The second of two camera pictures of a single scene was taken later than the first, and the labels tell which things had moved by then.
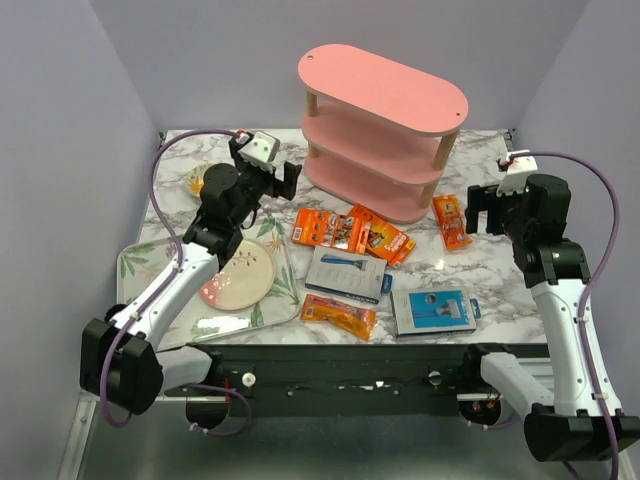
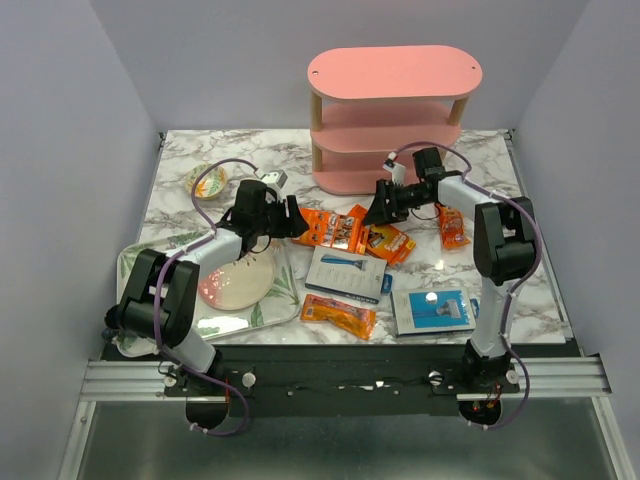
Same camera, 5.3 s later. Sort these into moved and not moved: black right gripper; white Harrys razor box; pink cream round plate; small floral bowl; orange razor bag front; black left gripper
Moved: black right gripper; black left gripper
Not moved: white Harrys razor box; pink cream round plate; orange razor bag front; small floral bowl
